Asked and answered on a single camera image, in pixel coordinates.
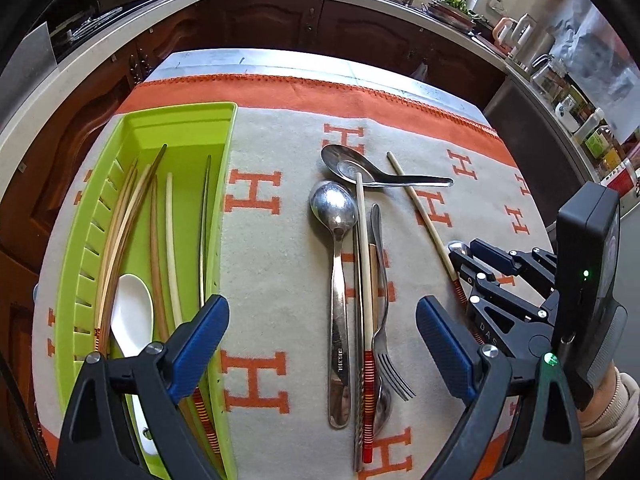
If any white ceramic spoon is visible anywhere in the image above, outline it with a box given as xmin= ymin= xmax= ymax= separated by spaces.
xmin=110 ymin=273 xmax=166 ymax=461

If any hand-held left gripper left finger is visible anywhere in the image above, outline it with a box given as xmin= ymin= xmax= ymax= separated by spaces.
xmin=55 ymin=294 xmax=231 ymax=480

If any orange beige printed blanket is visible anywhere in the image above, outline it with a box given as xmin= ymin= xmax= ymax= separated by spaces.
xmin=30 ymin=72 xmax=566 ymax=480

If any green label bottle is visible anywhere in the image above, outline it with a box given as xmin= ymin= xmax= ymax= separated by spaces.
xmin=585 ymin=127 xmax=618 ymax=161

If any pink white electric kettle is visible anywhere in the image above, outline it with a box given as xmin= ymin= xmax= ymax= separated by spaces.
xmin=492 ymin=17 xmax=518 ymax=53

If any stainless steel splash guard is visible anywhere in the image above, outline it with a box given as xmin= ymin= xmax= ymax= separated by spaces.
xmin=10 ymin=22 xmax=58 ymax=91

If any white plastic bottle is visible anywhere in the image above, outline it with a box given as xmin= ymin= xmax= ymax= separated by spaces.
xmin=572 ymin=108 xmax=603 ymax=143

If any steel basin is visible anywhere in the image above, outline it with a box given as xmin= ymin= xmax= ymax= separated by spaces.
xmin=427 ymin=2 xmax=476 ymax=31

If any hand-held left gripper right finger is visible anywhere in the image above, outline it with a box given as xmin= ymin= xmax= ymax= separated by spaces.
xmin=416 ymin=295 xmax=586 ymax=480

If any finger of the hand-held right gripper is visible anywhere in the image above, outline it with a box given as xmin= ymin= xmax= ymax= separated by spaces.
xmin=448 ymin=252 xmax=556 ymax=361
xmin=469 ymin=239 xmax=558 ymax=291

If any steel kettle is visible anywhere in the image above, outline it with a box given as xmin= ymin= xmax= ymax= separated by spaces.
xmin=512 ymin=14 xmax=556 ymax=68

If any red label white jar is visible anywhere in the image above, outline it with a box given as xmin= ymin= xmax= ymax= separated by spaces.
xmin=597 ymin=157 xmax=640 ymax=196

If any wide steel soup spoon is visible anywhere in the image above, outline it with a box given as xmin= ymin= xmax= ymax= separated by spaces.
xmin=320 ymin=144 xmax=455 ymax=188

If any grey metal chopstick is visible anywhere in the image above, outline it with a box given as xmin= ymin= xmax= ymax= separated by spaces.
xmin=351 ymin=237 xmax=363 ymax=472

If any glass pitcher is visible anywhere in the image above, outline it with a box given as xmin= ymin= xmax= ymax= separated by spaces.
xmin=530 ymin=55 xmax=571 ymax=98

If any person's right forearm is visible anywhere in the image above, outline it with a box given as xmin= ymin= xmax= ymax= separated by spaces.
xmin=575 ymin=366 xmax=640 ymax=480

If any large steel spoon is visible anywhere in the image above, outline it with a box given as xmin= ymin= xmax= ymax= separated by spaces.
xmin=309 ymin=180 xmax=359 ymax=429

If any steel fork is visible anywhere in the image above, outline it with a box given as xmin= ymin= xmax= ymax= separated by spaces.
xmin=369 ymin=203 xmax=417 ymax=402

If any black gas stove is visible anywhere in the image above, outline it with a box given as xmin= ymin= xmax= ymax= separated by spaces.
xmin=47 ymin=0 xmax=171 ymax=61

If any green plastic utensil tray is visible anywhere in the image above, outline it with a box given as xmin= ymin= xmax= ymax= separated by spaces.
xmin=52 ymin=101 xmax=238 ymax=480

